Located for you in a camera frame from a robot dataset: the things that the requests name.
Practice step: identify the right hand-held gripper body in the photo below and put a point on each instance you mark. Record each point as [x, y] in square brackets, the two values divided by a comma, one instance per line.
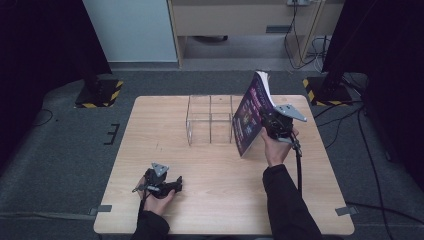
[280, 125]

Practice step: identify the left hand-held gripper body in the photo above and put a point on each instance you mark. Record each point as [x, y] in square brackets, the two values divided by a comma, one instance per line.
[156, 185]

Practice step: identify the purple cover magazine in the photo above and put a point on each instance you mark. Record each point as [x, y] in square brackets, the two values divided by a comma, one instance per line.
[248, 120]

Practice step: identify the clear acrylic file rack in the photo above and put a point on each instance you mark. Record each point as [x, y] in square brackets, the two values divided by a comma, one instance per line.
[210, 123]

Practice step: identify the person's left hand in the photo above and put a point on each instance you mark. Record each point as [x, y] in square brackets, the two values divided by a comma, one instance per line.
[156, 204]

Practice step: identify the person's right hand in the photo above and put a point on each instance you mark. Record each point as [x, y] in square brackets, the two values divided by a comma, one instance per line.
[278, 150]

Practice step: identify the black stand base striped edge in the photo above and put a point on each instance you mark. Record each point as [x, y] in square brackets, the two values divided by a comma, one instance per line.
[98, 95]
[328, 93]

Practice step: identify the grey tape piece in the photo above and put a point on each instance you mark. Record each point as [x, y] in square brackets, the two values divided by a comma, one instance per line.
[346, 210]
[100, 210]

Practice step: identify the black tape floor mark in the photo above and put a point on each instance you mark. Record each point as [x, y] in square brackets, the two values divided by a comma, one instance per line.
[112, 134]

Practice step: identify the light wooden desk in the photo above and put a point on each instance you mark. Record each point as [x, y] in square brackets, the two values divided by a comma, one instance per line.
[233, 20]

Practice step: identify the white power strip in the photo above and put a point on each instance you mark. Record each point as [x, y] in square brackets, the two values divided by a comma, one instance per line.
[298, 2]

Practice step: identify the black curtain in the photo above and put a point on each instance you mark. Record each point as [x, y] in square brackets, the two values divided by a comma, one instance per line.
[40, 66]
[393, 66]

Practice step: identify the white cabinet panel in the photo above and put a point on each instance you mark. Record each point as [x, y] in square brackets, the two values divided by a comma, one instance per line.
[130, 30]

